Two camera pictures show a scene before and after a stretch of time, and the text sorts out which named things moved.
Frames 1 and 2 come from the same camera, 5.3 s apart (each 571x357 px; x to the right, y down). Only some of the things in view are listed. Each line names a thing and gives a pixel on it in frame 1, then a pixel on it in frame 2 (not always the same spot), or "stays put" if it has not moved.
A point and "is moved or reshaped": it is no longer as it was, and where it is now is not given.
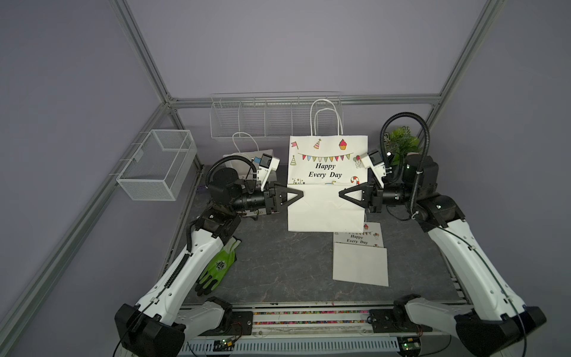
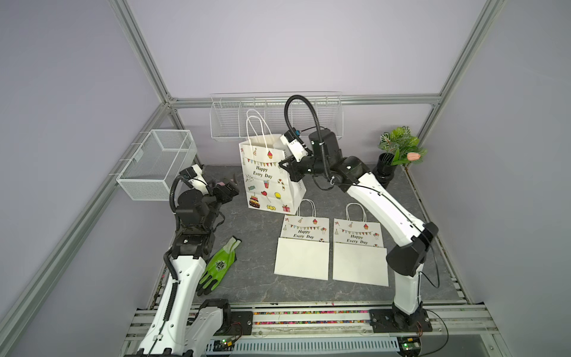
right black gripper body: [375, 201] → [298, 169]
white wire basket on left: [158, 172] stays put
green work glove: [220, 266] stays put
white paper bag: [247, 147] is moved or reshaped
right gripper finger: [362, 187] → [284, 161]
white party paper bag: [360, 256] stays put
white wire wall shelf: [276, 114] stays put
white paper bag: [320, 166] → [302, 250]
